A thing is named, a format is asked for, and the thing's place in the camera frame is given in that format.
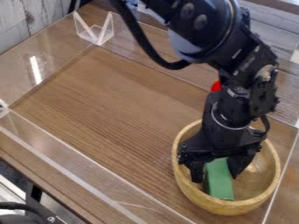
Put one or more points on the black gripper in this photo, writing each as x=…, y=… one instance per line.
x=220, y=140

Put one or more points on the green rectangular block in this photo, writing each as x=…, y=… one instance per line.
x=218, y=183

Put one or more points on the brown wooden bowl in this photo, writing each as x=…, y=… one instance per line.
x=254, y=185

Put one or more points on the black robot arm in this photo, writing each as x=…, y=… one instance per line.
x=210, y=33

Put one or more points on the red knitted strawberry toy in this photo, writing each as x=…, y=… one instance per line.
x=216, y=86

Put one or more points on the clear acrylic tray wall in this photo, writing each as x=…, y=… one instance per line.
x=99, y=196

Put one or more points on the black table clamp mount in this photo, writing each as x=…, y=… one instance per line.
x=34, y=195

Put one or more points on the clear acrylic corner bracket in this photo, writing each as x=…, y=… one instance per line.
x=95, y=34

